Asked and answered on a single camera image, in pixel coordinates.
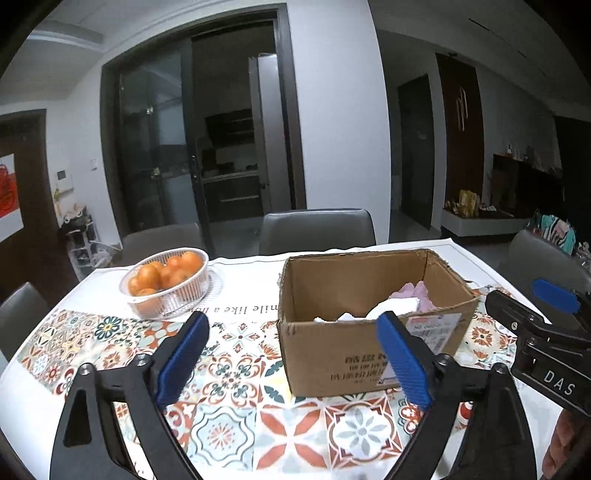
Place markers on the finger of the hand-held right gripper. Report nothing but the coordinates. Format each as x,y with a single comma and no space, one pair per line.
512,314
554,290

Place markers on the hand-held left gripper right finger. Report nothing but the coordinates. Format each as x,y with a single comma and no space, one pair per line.
406,364

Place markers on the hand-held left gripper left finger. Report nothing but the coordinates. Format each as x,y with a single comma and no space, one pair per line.
182,355

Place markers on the purple towel cloth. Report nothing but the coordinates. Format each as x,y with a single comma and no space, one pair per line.
418,295

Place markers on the cardboard box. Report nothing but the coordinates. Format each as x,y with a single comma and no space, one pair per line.
332,355

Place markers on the person's right hand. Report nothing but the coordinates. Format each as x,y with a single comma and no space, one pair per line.
562,438

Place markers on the grey chair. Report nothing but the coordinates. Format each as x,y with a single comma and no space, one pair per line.
21,318
531,263
318,230
161,244

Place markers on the patterned tablecloth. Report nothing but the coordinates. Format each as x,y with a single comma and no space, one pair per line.
231,369

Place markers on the white cloth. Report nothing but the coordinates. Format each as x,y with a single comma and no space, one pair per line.
392,307

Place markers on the colourful clothes pile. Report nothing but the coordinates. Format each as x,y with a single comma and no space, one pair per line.
554,230

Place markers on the clear plastic fruit basket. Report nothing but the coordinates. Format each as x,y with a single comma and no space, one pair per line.
180,295

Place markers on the pile of oranges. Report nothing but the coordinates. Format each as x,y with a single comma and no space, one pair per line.
161,274

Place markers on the white low cabinet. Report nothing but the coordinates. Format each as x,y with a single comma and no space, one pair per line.
485,224

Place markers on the yellow packets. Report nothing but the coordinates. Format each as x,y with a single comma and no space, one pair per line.
464,203

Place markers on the clear plastic bag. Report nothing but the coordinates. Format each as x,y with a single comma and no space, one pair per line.
107,254

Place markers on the shoe rack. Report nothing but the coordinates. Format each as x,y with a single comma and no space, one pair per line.
81,240

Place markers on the dark kitchen cabinet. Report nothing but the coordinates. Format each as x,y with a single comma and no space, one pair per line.
233,196

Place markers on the brown wardrobe door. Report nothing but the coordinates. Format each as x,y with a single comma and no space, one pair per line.
461,138

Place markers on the dark doorway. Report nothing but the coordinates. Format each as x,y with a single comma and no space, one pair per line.
415,152

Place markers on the dark sliding glass door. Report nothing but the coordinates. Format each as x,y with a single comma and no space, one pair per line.
152,138

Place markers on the dark brown entrance door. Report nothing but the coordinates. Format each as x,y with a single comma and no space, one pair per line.
18,207

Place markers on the silver refrigerator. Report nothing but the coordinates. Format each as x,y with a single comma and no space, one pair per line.
272,138

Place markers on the white wall intercom panel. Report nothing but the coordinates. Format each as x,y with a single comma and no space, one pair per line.
64,181

